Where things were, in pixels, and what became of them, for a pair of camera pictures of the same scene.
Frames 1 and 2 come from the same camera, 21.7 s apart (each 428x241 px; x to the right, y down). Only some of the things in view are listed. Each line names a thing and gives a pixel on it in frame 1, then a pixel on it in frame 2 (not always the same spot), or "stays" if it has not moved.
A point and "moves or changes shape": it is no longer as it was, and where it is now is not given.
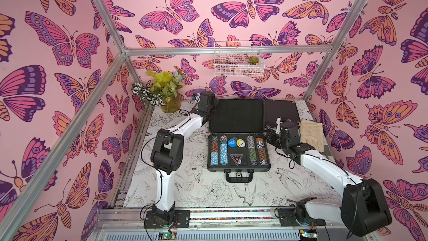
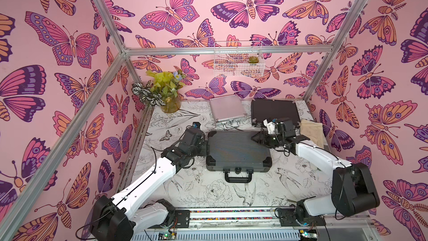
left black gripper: x=215 y=102 → x=203 y=145
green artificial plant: x=167 y=83 stays
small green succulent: x=253 y=59 stays
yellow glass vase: x=173 y=104 stays
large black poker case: x=238 y=144 moves or changes shape
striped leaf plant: x=144 y=92 stays
